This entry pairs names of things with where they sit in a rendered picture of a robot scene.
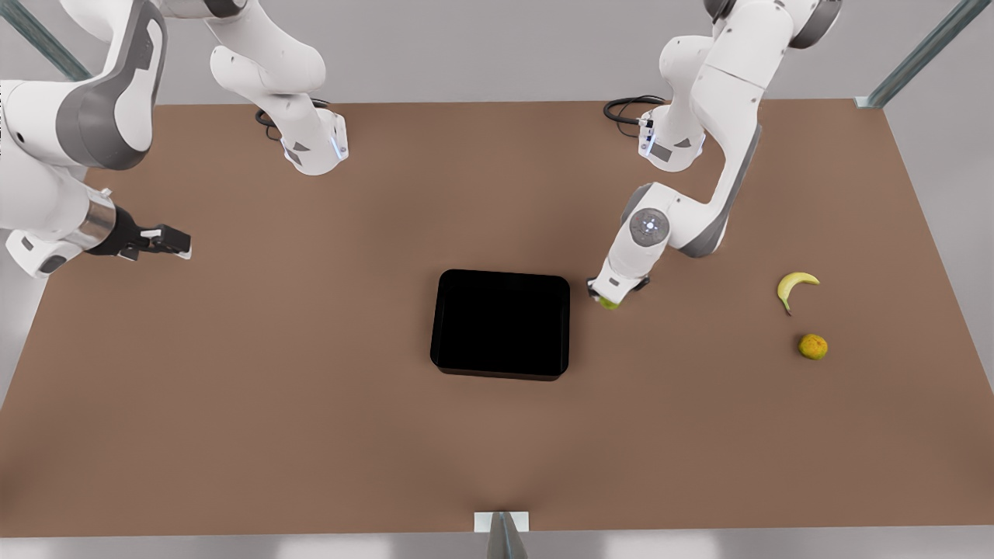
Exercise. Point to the yellow banana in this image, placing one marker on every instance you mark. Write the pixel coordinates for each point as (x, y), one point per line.
(789, 284)

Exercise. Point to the green apple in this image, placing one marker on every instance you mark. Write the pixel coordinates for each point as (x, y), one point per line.
(610, 303)

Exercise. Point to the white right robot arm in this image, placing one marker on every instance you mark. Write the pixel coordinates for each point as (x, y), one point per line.
(116, 93)

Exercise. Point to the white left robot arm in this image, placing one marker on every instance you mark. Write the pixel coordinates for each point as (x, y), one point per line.
(722, 93)

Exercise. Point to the orange fruit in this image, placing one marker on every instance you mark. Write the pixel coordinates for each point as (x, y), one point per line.
(813, 347)

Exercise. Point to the silver frame post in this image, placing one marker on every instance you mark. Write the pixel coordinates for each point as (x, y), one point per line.
(43, 39)
(505, 536)
(920, 54)

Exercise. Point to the black storage box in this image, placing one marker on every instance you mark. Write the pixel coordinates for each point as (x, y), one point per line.
(501, 324)

